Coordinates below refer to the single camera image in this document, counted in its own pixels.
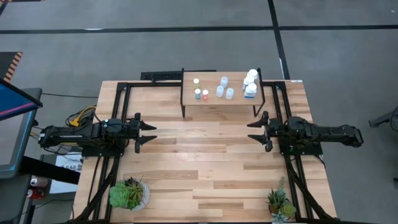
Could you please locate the red drink can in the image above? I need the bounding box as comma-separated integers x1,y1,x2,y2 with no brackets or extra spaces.
26,189,45,200

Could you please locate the green succulent in woven pot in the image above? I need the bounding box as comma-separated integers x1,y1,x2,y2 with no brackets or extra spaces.
108,176,152,212

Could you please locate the black floor cable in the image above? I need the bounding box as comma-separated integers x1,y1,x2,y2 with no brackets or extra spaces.
41,92,100,99

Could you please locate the blue screen monitor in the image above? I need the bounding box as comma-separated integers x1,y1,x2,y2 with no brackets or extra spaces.
0,78,44,121

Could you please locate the white drink can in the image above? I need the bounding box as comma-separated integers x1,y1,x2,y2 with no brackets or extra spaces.
30,177,49,188

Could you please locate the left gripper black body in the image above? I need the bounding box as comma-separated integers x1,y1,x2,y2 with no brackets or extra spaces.
124,113,142,154

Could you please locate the grey panel teal frame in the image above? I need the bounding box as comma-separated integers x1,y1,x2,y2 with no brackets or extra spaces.
0,110,37,180

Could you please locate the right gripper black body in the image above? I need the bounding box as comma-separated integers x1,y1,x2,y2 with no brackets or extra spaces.
263,111,280,153

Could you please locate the black stand leg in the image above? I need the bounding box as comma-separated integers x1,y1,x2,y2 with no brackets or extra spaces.
368,105,398,133

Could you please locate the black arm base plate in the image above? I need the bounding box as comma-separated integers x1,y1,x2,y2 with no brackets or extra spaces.
81,133,127,157
277,130,323,156

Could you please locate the black power strip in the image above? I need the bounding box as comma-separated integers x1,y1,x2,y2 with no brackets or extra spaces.
140,70,184,81

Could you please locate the black aluminium table frame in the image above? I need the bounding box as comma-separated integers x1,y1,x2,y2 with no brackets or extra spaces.
73,70,336,224

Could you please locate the wooden shelf black metal frame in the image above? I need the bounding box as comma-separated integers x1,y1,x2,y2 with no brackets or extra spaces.
180,67,267,119

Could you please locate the white printed paper sheet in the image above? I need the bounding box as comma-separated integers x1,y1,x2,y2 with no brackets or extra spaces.
49,151,85,194

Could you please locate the black orange striped mat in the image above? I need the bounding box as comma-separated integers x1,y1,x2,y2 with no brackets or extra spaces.
0,51,24,83

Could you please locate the small succulent plant pot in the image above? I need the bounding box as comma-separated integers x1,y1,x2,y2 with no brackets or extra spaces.
266,176,297,224

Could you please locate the black desk bar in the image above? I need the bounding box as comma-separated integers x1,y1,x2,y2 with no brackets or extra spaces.
19,155,81,185

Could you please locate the yellow cable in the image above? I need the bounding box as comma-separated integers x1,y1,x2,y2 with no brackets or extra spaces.
70,105,97,128

